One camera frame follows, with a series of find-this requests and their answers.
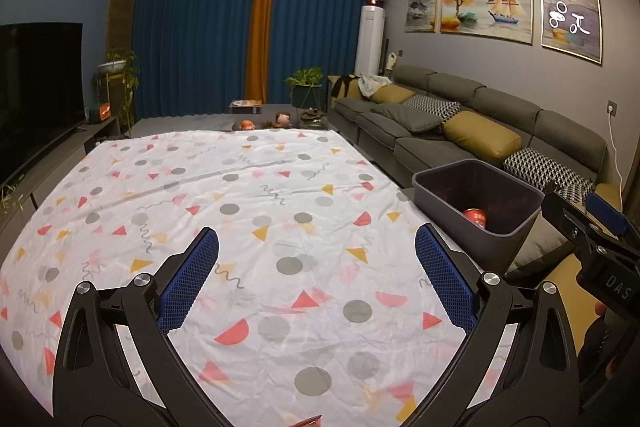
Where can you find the flat printed box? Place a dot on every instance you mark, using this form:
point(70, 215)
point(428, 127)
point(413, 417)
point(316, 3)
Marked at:
point(245, 107)

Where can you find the wall socket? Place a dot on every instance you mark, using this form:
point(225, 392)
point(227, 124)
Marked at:
point(612, 107)

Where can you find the small framed landscape painting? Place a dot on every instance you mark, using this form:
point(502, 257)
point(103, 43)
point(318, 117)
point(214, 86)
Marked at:
point(421, 4)

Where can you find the person's right hand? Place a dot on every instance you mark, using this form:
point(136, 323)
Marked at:
point(600, 308)

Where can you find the white bottle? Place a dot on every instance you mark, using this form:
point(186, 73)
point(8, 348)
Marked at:
point(390, 61)

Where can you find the orange curtain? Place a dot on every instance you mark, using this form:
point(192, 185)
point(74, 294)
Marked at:
point(261, 27)

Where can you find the small houndstooth cushion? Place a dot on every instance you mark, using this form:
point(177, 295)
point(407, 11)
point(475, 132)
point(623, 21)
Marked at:
point(435, 104)

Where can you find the wide framed sailboat painting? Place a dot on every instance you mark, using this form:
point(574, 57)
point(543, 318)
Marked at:
point(485, 4)

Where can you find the blue curtain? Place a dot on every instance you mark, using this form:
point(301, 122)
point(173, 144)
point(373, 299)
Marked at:
point(320, 17)
point(195, 32)

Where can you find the potted plant on stand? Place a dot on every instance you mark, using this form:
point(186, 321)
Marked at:
point(305, 77)

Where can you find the white standing air conditioner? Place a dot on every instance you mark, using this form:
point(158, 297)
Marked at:
point(369, 39)

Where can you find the black television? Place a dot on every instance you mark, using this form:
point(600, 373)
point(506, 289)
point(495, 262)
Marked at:
point(35, 97)

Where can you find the large houndstooth cushion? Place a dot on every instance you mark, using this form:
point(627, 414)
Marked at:
point(540, 167)

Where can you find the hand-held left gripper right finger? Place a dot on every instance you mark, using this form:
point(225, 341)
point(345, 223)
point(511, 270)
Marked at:
point(442, 279)

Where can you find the grey sofa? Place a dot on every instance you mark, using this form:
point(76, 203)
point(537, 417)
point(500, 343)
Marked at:
point(425, 147)

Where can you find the light grey cushion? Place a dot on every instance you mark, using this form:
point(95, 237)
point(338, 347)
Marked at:
point(542, 247)

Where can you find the framed purple painting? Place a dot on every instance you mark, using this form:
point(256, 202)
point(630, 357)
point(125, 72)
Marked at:
point(570, 14)

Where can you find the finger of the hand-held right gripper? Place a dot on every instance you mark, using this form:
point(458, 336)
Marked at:
point(562, 212)
point(605, 212)

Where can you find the red paper cup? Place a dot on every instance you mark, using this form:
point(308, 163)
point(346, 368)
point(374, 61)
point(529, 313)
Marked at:
point(475, 218)

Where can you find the orange figurine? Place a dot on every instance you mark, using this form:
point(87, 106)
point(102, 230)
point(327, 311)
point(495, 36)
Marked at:
point(248, 125)

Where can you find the black garment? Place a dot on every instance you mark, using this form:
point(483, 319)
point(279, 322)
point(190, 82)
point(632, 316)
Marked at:
point(345, 86)

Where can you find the trailing plant in white pot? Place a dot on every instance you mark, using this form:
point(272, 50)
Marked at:
point(117, 62)

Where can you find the dark grey cushion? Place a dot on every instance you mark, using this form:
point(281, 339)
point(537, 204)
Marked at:
point(407, 117)

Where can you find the large mustard cushion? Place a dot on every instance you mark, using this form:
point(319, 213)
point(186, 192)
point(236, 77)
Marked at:
point(482, 134)

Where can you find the dark grey coffee table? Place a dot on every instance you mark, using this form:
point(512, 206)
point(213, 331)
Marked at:
point(200, 122)

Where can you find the white cloth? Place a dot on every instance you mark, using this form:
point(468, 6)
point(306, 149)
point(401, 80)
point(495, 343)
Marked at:
point(372, 84)

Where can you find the small mustard cushion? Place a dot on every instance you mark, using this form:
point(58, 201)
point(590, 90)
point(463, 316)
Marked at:
point(392, 94)

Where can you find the grey plastic bin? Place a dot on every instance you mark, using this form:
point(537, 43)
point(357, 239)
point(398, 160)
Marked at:
point(450, 232)

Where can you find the patterned white tablecloth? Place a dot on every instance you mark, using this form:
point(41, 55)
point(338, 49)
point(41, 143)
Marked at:
point(280, 207)

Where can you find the wooden door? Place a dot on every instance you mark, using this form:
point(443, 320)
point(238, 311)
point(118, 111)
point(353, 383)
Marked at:
point(122, 17)

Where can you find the brown figurine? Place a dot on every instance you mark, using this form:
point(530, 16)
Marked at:
point(282, 119)

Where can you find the grey television cabinet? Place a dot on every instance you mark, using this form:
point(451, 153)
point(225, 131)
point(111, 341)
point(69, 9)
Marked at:
point(95, 142)

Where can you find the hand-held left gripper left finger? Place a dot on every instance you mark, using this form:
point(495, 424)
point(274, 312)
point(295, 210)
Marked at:
point(192, 277)

